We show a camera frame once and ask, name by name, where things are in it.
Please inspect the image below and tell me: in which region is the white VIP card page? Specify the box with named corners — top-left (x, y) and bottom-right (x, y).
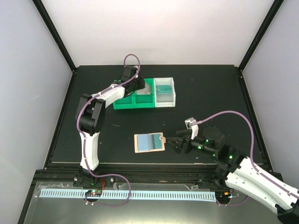
top-left (136, 84), bottom-right (152, 95)

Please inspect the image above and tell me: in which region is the beige leather card holder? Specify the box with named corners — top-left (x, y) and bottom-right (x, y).
top-left (134, 133), bottom-right (166, 154)

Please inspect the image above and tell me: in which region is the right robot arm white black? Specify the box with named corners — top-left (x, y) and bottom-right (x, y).
top-left (166, 126), bottom-right (299, 224)

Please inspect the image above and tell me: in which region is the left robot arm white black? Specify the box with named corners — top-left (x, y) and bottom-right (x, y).
top-left (75, 65), bottom-right (145, 187)

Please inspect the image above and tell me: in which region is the middle green bin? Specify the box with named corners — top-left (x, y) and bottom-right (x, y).
top-left (134, 78), bottom-right (156, 108)

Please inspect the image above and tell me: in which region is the green bin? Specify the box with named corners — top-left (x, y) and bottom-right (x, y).
top-left (113, 93), bottom-right (135, 110)
top-left (134, 78), bottom-right (156, 108)

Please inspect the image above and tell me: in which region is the left green bin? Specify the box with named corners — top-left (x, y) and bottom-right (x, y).
top-left (113, 93), bottom-right (135, 110)

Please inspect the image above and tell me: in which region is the white bin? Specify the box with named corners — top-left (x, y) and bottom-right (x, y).
top-left (154, 77), bottom-right (176, 108)

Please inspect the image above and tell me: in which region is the right small circuit board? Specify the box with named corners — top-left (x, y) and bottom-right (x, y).
top-left (215, 191), bottom-right (234, 199)

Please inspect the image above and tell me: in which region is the small circuit board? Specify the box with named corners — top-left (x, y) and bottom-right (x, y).
top-left (215, 191), bottom-right (234, 199)
top-left (85, 189), bottom-right (102, 197)

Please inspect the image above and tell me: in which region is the left small circuit board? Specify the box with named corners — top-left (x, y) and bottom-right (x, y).
top-left (85, 189), bottom-right (102, 197)

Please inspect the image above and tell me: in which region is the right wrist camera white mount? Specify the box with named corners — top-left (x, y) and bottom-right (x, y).
top-left (185, 117), bottom-right (199, 140)

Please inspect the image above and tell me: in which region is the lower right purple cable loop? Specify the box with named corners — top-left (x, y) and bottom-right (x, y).
top-left (215, 191), bottom-right (250, 208)

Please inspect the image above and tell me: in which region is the purple cable loop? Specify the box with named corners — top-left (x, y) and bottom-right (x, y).
top-left (215, 191), bottom-right (250, 208)
top-left (84, 173), bottom-right (132, 207)

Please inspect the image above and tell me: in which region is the white slotted cable duct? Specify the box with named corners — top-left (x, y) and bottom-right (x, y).
top-left (39, 189), bottom-right (216, 202)

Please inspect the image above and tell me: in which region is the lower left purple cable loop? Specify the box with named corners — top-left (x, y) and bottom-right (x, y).
top-left (84, 173), bottom-right (132, 207)

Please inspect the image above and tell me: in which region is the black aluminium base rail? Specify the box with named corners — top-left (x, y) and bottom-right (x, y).
top-left (33, 164), bottom-right (228, 191)

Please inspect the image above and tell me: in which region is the left black frame post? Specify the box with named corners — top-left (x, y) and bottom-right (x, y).
top-left (32, 0), bottom-right (76, 72)

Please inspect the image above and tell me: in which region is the black frame post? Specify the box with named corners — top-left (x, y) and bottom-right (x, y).
top-left (238, 0), bottom-right (284, 72)
top-left (32, 0), bottom-right (76, 72)

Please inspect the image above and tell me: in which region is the right black frame post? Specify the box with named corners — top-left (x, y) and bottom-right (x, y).
top-left (238, 0), bottom-right (284, 72)

